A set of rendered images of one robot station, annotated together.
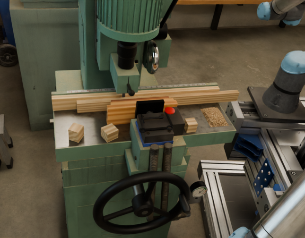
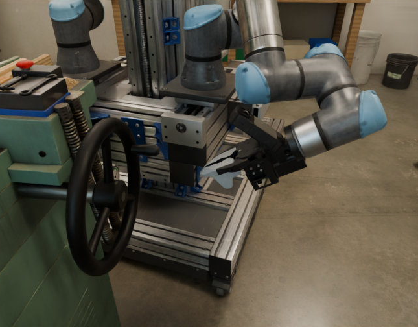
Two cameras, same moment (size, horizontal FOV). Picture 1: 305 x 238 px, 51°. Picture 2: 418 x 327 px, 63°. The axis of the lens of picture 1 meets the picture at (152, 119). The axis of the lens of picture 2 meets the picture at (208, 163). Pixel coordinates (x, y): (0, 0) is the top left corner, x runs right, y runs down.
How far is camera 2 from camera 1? 0.55 m
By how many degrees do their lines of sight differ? 49
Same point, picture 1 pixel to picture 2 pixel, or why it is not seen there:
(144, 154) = (57, 128)
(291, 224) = (272, 10)
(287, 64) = (61, 12)
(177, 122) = (50, 69)
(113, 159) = (2, 202)
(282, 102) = (85, 58)
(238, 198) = not seen: hidden behind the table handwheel
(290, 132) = (112, 89)
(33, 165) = not seen: outside the picture
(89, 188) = not seen: outside the picture
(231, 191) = not seen: hidden behind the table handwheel
